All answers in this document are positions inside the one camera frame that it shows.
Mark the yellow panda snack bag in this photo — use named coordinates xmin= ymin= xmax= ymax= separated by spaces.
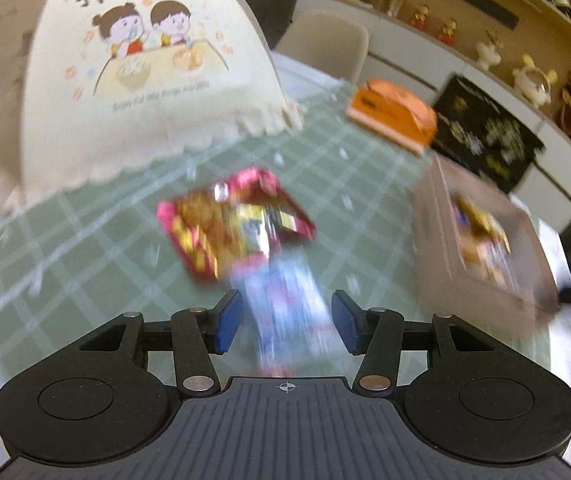
xmin=451 ymin=193 xmax=514 ymax=288

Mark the pink cardboard box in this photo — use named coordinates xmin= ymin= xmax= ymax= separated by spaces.
xmin=411 ymin=156 xmax=560 ymax=338

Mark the black gift bag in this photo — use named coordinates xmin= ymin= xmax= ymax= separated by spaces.
xmin=431 ymin=75 xmax=545 ymax=194

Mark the cream cartoon food cover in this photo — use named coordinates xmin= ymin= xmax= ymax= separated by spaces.
xmin=0 ymin=0 xmax=303 ymax=214

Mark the green checked tablecloth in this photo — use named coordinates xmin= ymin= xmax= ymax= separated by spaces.
xmin=0 ymin=52 xmax=571 ymax=480

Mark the beige dining chair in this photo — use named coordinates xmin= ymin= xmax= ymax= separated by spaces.
xmin=276 ymin=9 xmax=369 ymax=84

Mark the white rabbit figurine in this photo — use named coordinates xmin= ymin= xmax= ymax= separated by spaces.
xmin=512 ymin=54 xmax=558 ymax=110

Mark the blue pink snack packet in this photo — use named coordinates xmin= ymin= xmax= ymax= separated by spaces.
xmin=230 ymin=250 xmax=346 ymax=377

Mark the red glossy snack bag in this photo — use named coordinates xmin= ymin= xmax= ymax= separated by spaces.
xmin=156 ymin=167 xmax=317 ymax=281

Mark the orange cardboard box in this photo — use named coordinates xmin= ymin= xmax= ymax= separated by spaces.
xmin=346 ymin=78 xmax=437 ymax=156

